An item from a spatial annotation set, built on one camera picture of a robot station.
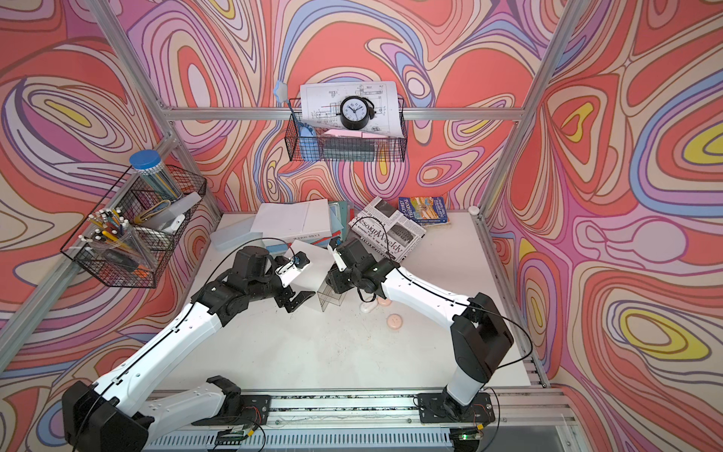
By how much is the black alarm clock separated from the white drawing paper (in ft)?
0.13

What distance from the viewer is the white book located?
107cm

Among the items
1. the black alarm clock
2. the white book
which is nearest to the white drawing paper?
the black alarm clock

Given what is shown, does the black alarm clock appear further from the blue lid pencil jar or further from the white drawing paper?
the blue lid pencil jar

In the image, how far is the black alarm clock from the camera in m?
0.80

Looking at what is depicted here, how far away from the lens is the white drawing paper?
85cm

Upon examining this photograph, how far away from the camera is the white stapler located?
724mm

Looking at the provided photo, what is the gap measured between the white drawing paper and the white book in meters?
0.37

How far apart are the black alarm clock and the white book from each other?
40cm
